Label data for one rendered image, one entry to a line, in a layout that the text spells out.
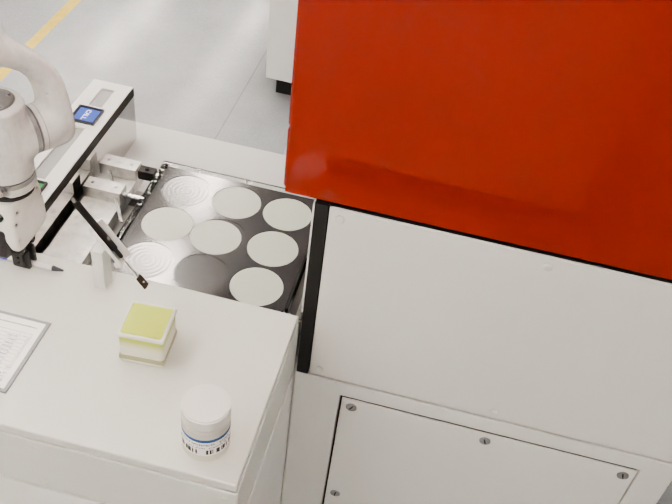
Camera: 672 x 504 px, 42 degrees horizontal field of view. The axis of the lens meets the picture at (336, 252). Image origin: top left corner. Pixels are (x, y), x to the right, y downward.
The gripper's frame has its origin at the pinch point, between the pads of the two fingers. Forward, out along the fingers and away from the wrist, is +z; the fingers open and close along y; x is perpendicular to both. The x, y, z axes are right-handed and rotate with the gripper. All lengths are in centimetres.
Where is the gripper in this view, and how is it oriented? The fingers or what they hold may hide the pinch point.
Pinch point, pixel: (23, 254)
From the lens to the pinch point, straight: 158.8
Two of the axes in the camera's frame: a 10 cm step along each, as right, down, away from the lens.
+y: 2.3, -6.5, 7.2
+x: -9.7, -2.3, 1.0
